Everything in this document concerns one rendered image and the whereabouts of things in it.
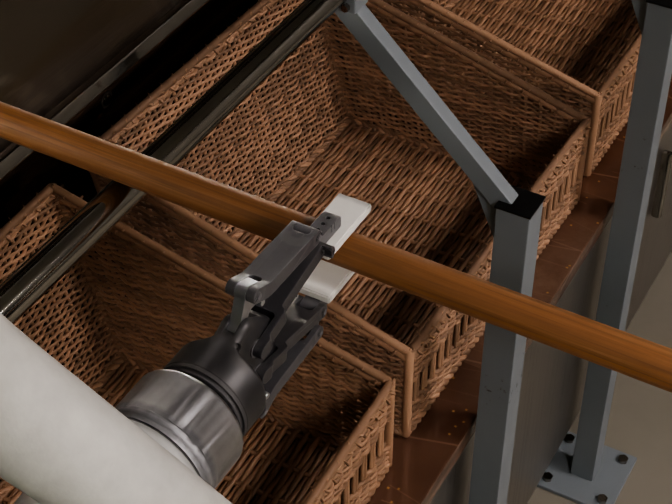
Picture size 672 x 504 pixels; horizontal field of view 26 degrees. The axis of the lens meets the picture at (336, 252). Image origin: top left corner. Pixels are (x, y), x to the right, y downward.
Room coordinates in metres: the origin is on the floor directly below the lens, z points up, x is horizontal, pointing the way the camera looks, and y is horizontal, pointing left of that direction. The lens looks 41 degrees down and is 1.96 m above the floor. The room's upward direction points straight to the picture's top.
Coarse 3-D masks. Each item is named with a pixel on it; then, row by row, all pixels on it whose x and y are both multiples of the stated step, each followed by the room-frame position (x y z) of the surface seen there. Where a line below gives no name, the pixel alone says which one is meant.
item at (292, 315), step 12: (300, 300) 0.84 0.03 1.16; (288, 312) 0.82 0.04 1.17; (300, 312) 0.82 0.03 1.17; (312, 312) 0.83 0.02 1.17; (324, 312) 0.83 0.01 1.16; (288, 324) 0.81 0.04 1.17; (300, 324) 0.81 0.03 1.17; (312, 324) 0.82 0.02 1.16; (288, 336) 0.79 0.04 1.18; (300, 336) 0.80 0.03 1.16; (276, 348) 0.78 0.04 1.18; (288, 348) 0.79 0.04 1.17; (276, 360) 0.76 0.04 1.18; (264, 372) 0.74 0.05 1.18
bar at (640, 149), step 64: (320, 0) 1.28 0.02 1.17; (640, 0) 1.66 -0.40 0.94; (256, 64) 1.16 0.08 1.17; (384, 64) 1.30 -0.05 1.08; (640, 64) 1.64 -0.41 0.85; (192, 128) 1.06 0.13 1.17; (448, 128) 1.26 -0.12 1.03; (640, 128) 1.63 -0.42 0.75; (128, 192) 0.97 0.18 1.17; (512, 192) 1.23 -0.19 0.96; (640, 192) 1.62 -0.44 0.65; (64, 256) 0.89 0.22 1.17; (512, 256) 1.21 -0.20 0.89; (512, 384) 1.20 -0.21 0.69; (512, 448) 1.23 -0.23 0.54; (576, 448) 1.64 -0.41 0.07
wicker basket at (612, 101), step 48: (384, 0) 1.91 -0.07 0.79; (480, 0) 2.24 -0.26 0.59; (528, 0) 2.23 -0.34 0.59; (576, 0) 2.24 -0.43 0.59; (624, 0) 2.23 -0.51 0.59; (432, 48) 1.87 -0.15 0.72; (480, 48) 1.83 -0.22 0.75; (528, 48) 2.08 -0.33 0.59; (576, 48) 2.08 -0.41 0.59; (624, 48) 2.08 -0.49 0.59; (576, 96) 1.75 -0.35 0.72; (624, 96) 1.85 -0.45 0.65
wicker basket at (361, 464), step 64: (64, 192) 1.37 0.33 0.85; (0, 256) 1.28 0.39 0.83; (128, 256) 1.33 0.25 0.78; (64, 320) 1.30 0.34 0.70; (128, 320) 1.33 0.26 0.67; (192, 320) 1.29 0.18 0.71; (128, 384) 1.30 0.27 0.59; (320, 384) 1.21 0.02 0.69; (384, 384) 1.16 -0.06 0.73; (256, 448) 1.19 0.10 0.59; (320, 448) 1.19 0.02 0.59; (384, 448) 1.15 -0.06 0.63
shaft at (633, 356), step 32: (0, 128) 1.03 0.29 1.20; (32, 128) 1.02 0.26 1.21; (64, 128) 1.01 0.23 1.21; (64, 160) 0.99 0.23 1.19; (96, 160) 0.98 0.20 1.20; (128, 160) 0.97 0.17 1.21; (160, 160) 0.97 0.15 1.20; (160, 192) 0.94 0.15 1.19; (192, 192) 0.93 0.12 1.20; (224, 192) 0.93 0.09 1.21; (256, 224) 0.90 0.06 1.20; (352, 256) 0.86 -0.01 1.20; (384, 256) 0.85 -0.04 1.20; (416, 256) 0.85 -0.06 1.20; (416, 288) 0.83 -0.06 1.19; (448, 288) 0.82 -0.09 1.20; (480, 288) 0.81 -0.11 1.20; (512, 320) 0.79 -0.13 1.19; (544, 320) 0.78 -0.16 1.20; (576, 320) 0.78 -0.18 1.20; (576, 352) 0.76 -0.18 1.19; (608, 352) 0.75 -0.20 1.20; (640, 352) 0.75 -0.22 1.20
